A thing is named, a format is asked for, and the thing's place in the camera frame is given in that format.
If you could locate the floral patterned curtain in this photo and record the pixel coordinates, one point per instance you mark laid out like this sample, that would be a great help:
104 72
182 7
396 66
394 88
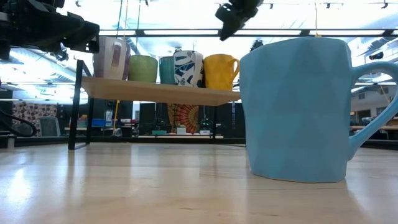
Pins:
25 113

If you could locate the yellow orange mug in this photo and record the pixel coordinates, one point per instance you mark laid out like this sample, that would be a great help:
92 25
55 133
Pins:
219 71

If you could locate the orange patterned black cloth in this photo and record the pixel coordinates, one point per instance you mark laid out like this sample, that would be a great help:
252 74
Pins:
183 118

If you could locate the wooden shelf black metal legs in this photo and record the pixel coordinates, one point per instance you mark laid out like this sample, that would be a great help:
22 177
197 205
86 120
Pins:
155 91

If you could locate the wooden background table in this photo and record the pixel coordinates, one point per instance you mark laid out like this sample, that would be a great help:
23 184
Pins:
382 127

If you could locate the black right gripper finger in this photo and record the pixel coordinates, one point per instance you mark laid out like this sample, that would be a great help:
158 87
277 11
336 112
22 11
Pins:
230 20

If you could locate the blue white leaf pattern mug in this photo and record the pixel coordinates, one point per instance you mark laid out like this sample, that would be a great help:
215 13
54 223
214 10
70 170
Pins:
188 68

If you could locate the purple and white mug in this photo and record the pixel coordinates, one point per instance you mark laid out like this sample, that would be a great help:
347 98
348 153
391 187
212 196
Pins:
105 59

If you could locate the grey office chair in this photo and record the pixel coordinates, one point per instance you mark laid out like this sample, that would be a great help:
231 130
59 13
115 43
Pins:
48 126

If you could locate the teal mug white interior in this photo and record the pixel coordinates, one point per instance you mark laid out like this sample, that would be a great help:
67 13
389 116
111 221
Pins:
166 70

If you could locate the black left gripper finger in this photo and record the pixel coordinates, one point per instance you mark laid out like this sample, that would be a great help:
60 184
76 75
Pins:
82 34

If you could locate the light blue faceted mug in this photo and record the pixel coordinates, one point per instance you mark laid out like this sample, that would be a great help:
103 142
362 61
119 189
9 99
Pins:
295 109

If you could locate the black ceiling mounted device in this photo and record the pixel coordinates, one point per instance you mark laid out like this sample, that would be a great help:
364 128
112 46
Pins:
256 45
62 56
376 56

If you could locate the green mug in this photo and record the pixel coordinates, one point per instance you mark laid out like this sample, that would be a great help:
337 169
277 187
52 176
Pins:
143 70

